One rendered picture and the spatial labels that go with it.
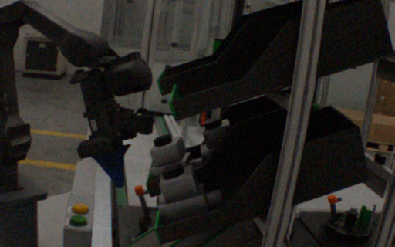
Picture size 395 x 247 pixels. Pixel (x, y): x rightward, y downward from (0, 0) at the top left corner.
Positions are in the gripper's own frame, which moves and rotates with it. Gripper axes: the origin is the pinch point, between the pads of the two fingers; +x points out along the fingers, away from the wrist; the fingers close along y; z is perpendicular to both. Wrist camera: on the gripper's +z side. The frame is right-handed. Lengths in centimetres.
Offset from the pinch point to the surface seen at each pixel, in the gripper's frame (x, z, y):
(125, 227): 17.1, -8.3, 21.7
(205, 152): -0.5, 17.0, -6.7
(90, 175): 11, -34, 78
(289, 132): -3.9, 29.0, -29.1
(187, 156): -0.4, 13.9, -6.5
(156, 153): -2.1, 9.7, -8.5
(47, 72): -103, -311, 725
